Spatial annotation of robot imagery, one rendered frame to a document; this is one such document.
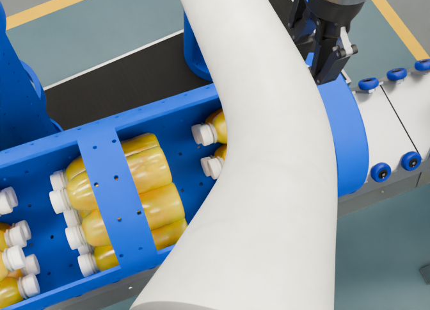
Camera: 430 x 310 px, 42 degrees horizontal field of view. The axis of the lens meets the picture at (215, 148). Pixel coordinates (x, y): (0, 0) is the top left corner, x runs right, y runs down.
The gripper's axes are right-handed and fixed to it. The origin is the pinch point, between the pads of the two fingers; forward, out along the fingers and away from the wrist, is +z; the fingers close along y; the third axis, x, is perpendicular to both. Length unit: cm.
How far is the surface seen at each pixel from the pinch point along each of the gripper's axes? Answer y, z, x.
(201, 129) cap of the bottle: 5.4, 23.4, 13.7
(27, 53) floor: 109, 136, 49
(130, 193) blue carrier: -5.5, 13.1, 30.2
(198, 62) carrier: 72, 119, -14
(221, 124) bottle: 4.5, 22.4, 9.9
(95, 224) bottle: -5.9, 21.3, 37.3
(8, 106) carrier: 43, 60, 51
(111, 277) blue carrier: -14.8, 24.3, 37.5
